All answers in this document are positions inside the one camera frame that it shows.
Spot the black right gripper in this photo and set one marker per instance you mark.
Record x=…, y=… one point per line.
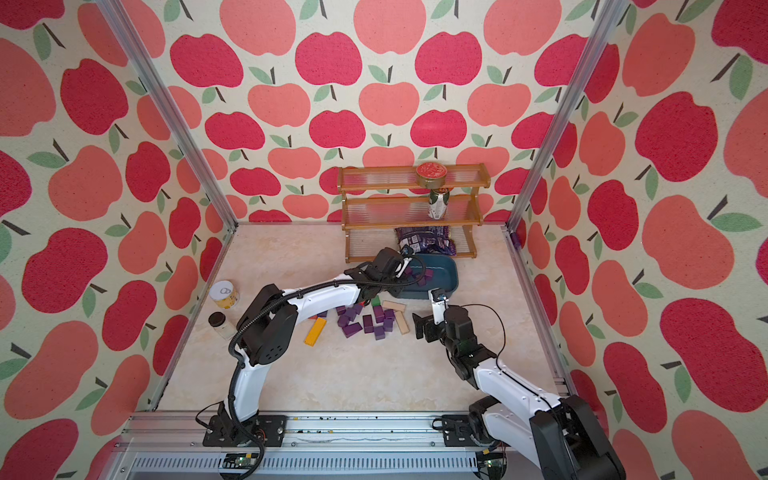
x=430, y=324

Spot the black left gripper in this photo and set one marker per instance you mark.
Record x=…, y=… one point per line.
x=396, y=289

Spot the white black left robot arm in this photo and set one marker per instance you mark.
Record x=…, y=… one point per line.
x=265, y=330

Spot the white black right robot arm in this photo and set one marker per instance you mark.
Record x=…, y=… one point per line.
x=562, y=436

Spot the teal storage bin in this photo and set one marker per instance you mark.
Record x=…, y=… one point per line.
x=445, y=276

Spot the tan wooden long block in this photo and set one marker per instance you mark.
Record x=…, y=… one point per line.
x=402, y=323

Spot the tan wooden flat block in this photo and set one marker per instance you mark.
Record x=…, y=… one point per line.
x=388, y=305

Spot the purple upright brick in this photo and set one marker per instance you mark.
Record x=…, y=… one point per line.
x=379, y=314

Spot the purple snack bag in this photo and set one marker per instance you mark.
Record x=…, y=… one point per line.
x=427, y=239

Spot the orange wooden shelf rack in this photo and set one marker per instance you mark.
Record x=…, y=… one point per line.
x=378, y=200

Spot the long purple brick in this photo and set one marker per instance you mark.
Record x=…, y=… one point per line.
x=351, y=329

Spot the small green white bottle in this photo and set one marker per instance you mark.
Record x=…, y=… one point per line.
x=438, y=202

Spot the yellow long block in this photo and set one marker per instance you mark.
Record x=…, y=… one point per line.
x=315, y=331

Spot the yellow peach tin can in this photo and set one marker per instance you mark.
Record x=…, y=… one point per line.
x=224, y=294

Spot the glass jar black lid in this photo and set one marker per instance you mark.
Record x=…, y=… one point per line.
x=222, y=325

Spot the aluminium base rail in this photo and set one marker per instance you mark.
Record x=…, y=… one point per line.
x=315, y=445

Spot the aluminium right corner post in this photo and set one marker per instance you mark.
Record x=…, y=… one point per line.
x=604, y=28

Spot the aluminium corner post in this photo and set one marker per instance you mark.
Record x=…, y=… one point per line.
x=604, y=28
x=119, y=21

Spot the aluminium left corner post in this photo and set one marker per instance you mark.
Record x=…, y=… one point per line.
x=119, y=21

